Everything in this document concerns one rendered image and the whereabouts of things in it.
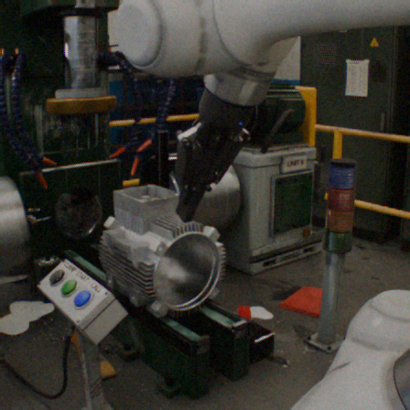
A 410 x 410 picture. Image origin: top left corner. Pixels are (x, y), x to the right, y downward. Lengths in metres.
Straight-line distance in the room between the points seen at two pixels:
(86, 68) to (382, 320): 0.91
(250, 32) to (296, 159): 1.07
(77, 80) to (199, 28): 0.80
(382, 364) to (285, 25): 0.32
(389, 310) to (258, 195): 0.87
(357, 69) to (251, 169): 3.00
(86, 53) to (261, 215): 0.68
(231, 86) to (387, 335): 0.37
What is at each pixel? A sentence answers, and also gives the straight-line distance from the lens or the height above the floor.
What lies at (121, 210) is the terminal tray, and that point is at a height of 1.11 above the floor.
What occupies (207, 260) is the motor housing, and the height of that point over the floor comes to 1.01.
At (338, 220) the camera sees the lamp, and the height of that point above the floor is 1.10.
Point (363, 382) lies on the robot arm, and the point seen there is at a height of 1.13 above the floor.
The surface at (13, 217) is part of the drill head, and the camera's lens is 1.09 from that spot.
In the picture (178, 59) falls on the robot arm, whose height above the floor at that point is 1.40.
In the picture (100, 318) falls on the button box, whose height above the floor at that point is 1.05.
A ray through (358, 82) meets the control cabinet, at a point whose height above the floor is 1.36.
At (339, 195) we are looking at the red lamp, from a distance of 1.01.
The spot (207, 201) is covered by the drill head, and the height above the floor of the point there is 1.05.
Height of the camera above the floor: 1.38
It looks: 15 degrees down
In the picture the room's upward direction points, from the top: straight up
